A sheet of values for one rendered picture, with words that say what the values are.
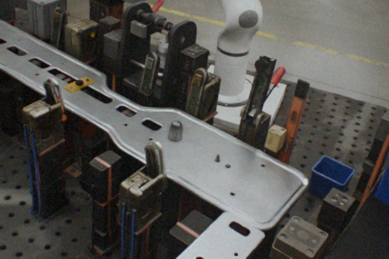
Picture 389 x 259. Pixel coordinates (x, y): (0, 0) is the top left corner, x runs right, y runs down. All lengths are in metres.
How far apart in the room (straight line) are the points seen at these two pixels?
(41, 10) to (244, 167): 0.84
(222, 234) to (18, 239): 0.61
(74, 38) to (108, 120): 0.37
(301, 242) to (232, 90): 0.99
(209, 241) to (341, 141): 0.99
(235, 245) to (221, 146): 0.31
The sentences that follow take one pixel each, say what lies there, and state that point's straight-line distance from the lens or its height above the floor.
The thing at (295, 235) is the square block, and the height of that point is 1.06.
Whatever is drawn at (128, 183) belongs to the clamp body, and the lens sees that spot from 1.04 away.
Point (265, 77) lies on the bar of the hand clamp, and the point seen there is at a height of 1.17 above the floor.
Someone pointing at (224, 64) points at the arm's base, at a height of 0.89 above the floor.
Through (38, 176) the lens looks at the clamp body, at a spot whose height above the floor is 0.84.
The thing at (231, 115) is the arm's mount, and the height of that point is 0.74.
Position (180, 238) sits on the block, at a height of 0.98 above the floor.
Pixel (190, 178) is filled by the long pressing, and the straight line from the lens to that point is 1.13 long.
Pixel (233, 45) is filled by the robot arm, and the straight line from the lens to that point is 1.76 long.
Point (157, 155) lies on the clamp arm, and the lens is 1.02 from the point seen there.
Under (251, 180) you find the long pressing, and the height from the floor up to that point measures 1.00.
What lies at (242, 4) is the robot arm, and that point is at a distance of 1.63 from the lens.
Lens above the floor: 1.75
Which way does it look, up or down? 34 degrees down
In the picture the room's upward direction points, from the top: 7 degrees clockwise
